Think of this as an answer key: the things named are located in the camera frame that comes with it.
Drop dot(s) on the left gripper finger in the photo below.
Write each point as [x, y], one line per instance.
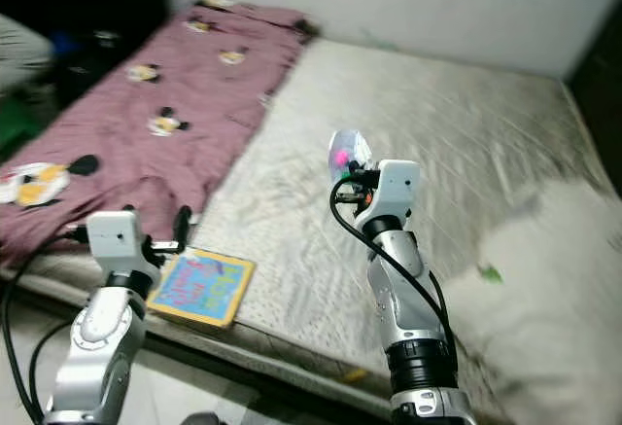
[183, 226]

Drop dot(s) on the colourful yellow-edged book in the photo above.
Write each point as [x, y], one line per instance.
[202, 289]

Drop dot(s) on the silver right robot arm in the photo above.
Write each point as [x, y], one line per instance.
[408, 299]

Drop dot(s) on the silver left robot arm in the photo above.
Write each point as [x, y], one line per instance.
[97, 347]

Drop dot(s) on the white quilted mattress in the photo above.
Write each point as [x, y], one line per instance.
[398, 123]

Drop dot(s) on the maroon cartoon mouse blanket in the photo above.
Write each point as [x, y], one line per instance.
[136, 153]

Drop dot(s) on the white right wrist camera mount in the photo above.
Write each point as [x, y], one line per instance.
[394, 187]

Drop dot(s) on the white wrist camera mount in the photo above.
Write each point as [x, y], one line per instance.
[394, 187]
[115, 240]

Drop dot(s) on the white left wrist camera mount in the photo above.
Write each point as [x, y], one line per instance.
[115, 240]

